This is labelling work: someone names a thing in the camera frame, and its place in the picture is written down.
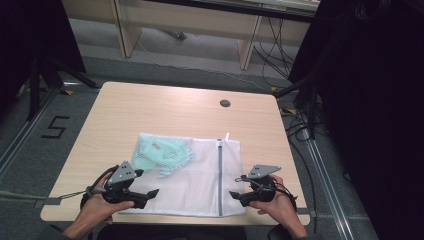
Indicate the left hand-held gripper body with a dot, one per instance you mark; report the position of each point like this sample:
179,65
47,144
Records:
122,175

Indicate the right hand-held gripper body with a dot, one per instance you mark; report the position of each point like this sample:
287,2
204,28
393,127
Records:
261,188

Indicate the white mesh laundry bag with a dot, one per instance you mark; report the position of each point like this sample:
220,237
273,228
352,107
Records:
200,186

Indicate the person's right hand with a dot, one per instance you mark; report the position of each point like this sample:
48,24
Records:
278,208

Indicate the person's left hand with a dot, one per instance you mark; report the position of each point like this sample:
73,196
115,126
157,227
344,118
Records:
95,208

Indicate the mint green garment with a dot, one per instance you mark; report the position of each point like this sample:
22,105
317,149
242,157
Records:
156,153

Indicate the black tripod stand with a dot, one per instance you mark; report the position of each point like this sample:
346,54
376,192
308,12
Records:
43,76

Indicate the black curtain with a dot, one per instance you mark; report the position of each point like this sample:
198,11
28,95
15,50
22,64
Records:
30,36
376,110

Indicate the small dark object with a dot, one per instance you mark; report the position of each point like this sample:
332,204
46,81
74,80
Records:
178,34

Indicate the light wooden desk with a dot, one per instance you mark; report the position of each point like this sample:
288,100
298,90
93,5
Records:
186,20

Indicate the grey metal floor rail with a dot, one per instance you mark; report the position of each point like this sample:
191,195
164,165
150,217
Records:
328,186
23,133

